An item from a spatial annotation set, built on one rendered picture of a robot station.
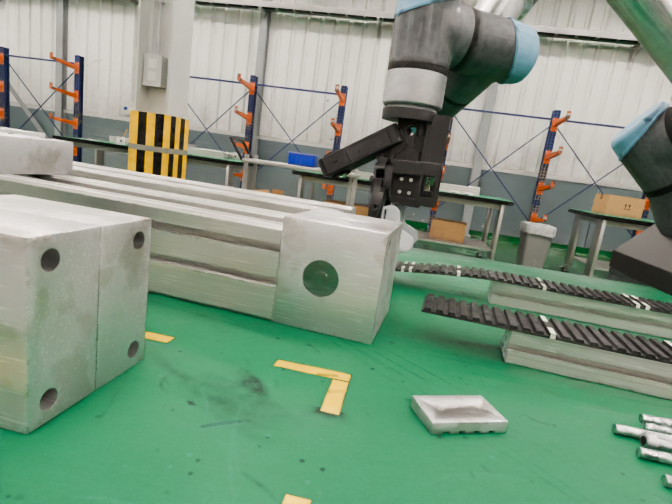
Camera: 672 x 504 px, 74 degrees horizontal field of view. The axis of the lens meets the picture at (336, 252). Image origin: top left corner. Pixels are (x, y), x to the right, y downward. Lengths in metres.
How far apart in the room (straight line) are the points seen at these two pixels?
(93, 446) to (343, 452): 0.12
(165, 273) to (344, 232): 0.18
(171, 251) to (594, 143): 8.36
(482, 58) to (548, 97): 7.83
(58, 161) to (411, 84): 0.43
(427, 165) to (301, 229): 0.23
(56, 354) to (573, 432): 0.30
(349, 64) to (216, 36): 2.50
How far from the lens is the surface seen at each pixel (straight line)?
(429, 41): 0.58
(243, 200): 0.60
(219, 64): 9.06
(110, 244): 0.27
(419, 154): 0.58
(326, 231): 0.37
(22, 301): 0.24
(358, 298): 0.37
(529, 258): 5.57
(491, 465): 0.27
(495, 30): 0.63
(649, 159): 1.05
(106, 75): 10.18
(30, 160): 0.60
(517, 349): 0.41
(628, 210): 5.93
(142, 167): 3.75
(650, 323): 0.64
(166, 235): 0.43
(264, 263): 0.39
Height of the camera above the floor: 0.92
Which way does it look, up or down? 11 degrees down
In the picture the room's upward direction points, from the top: 8 degrees clockwise
